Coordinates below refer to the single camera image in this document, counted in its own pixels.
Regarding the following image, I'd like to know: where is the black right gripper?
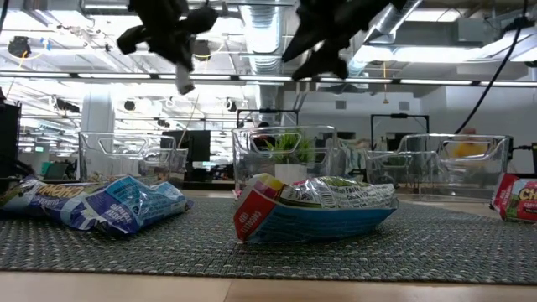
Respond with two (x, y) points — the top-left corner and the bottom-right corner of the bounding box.
(280, 0), (408, 82)

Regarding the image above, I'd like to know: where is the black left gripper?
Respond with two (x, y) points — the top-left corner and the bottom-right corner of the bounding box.
(116, 0), (220, 96)

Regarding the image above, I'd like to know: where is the blue granola bar wrapper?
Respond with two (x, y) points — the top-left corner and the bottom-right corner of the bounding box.
(44, 174), (195, 236)

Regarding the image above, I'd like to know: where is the blue red-ended granola bar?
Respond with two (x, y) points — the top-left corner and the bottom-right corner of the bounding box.
(232, 173), (399, 244)

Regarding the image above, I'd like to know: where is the red Chewy granola bar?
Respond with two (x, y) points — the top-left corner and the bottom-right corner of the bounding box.
(489, 173), (537, 224)

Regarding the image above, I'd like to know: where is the black monitor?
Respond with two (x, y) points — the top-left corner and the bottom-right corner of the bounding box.
(160, 129), (211, 182)

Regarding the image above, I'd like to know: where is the person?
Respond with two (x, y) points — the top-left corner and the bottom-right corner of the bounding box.
(451, 127), (490, 159)
(251, 121), (276, 151)

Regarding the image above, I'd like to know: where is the clear plastic bin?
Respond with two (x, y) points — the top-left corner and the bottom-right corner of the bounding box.
(231, 124), (340, 195)
(363, 133), (514, 200)
(77, 131), (190, 188)

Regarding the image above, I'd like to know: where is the green plant in white pot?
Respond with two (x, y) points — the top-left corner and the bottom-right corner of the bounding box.
(264, 132), (315, 185)

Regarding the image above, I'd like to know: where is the black ceiling-mounted device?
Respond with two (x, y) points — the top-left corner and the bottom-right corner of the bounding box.
(7, 35), (33, 59)

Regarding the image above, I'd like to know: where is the black box-shaped equipment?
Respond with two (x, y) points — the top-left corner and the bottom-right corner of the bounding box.
(0, 90), (23, 180)

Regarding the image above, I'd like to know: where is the grey woven table mat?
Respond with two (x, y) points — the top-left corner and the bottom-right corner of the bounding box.
(0, 196), (537, 286)

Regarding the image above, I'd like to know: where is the silver ceiling air duct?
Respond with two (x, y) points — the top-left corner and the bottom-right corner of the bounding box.
(241, 0), (289, 125)

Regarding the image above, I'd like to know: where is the black metal frame stand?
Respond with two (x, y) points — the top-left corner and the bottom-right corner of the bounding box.
(369, 112), (431, 150)
(236, 107), (300, 129)

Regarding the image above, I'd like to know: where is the black hanging cable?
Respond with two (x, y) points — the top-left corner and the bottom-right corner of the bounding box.
(454, 0), (530, 135)

